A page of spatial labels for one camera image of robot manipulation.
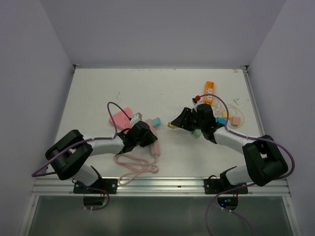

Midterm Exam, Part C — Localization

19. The aluminium front rail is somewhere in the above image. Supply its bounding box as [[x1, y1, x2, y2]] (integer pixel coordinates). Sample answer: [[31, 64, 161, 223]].
[[31, 176, 291, 197]]

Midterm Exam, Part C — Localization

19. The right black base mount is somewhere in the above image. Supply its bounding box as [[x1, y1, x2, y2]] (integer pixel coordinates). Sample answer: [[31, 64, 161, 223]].
[[203, 176, 249, 194]]

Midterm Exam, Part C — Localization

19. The green cube plug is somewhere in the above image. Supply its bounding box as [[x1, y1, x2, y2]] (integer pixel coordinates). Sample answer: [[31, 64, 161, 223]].
[[192, 129, 202, 138]]

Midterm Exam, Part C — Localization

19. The right side rail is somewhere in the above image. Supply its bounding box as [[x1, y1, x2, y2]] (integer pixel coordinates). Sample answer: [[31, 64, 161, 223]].
[[242, 65, 279, 177]]

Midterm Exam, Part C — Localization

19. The yellow charger plug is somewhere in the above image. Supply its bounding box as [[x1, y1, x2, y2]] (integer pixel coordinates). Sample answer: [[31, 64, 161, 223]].
[[221, 111, 230, 119]]

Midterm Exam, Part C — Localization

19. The yellow thin cable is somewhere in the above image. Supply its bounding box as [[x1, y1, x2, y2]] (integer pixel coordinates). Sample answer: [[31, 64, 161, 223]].
[[213, 97, 247, 130]]

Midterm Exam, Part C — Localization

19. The pink cord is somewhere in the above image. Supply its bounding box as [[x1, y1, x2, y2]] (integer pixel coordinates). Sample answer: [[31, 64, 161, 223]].
[[113, 153, 159, 186]]

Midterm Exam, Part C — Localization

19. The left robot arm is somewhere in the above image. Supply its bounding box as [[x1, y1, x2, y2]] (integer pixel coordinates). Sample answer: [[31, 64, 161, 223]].
[[45, 121, 158, 193]]

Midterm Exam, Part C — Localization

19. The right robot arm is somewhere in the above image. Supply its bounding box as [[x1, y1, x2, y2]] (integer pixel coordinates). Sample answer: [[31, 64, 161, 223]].
[[169, 104, 288, 193]]

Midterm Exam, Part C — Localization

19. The teal cube plug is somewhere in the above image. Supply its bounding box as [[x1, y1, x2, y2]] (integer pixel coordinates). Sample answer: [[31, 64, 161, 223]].
[[151, 117, 161, 128]]

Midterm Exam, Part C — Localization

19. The yellow cube plug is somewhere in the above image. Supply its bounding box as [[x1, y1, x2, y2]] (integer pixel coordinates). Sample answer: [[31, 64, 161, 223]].
[[167, 122, 177, 129]]

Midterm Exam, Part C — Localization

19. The long pink power strip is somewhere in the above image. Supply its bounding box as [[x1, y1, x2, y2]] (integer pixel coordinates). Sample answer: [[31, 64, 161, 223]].
[[146, 119, 161, 157]]

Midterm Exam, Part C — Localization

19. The pink triangular socket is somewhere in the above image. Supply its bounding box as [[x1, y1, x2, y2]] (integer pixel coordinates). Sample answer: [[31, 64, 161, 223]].
[[109, 111, 131, 130]]

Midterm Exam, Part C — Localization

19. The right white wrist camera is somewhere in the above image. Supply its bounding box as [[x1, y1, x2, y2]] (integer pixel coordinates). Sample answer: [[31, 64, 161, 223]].
[[192, 95, 202, 107]]

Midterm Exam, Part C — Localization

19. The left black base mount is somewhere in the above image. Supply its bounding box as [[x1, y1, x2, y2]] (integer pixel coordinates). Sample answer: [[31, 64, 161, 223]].
[[73, 178, 118, 194]]

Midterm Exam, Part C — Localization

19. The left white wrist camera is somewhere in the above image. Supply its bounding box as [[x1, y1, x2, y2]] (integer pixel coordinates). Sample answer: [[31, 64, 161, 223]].
[[130, 113, 143, 126]]

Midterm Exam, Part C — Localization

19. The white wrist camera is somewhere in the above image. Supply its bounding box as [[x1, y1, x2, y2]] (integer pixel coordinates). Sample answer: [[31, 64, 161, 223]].
[[130, 113, 143, 126], [192, 95, 202, 107]]

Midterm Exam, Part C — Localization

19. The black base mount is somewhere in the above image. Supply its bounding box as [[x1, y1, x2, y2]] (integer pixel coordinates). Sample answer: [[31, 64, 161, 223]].
[[203, 176, 249, 194], [73, 178, 118, 194]]

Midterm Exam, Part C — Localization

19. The orange power strip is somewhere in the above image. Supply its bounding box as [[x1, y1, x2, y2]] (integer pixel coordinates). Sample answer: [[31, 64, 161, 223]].
[[204, 81, 215, 105]]

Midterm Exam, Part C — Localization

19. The blue plug adapter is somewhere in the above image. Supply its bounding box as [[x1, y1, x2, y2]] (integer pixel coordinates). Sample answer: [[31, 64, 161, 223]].
[[216, 117, 226, 124]]

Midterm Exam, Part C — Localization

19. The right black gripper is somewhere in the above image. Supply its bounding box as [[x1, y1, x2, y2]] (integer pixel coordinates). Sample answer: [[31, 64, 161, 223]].
[[171, 107, 205, 131]]

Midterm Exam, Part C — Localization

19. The pink charger plug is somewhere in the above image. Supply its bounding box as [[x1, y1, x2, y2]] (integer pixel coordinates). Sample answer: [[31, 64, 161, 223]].
[[231, 117, 241, 128]]

